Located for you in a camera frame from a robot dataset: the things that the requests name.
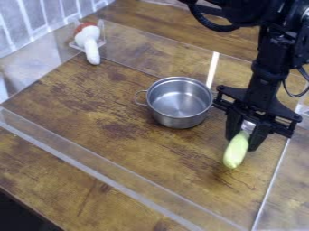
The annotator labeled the red white object behind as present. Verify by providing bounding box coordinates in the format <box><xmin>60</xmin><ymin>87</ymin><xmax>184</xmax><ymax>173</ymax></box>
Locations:
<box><xmin>73</xmin><ymin>22</ymin><xmax>101</xmax><ymax>65</ymax></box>

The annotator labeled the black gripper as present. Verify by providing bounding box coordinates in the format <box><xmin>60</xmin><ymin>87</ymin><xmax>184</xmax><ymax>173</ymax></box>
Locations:
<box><xmin>213</xmin><ymin>73</ymin><xmax>302</xmax><ymax>152</ymax></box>

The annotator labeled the clear acrylic enclosure panel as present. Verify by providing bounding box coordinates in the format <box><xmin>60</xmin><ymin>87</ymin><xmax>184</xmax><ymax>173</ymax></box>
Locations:
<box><xmin>0</xmin><ymin>107</ymin><xmax>309</xmax><ymax>231</ymax></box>

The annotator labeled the black cable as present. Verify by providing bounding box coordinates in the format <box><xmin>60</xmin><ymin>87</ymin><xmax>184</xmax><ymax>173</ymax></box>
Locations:
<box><xmin>280</xmin><ymin>66</ymin><xmax>309</xmax><ymax>98</ymax></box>

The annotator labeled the stainless steel pot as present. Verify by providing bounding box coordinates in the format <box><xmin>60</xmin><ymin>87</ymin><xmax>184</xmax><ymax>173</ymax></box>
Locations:
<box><xmin>133</xmin><ymin>77</ymin><xmax>213</xmax><ymax>129</ymax></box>

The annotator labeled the green handled metal spoon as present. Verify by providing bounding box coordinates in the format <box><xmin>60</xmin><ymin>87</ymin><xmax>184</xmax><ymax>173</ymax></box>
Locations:
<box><xmin>223</xmin><ymin>120</ymin><xmax>255</xmax><ymax>169</ymax></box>

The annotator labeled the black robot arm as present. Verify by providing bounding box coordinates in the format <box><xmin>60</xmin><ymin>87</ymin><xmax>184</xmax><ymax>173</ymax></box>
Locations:
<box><xmin>179</xmin><ymin>0</ymin><xmax>309</xmax><ymax>151</ymax></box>

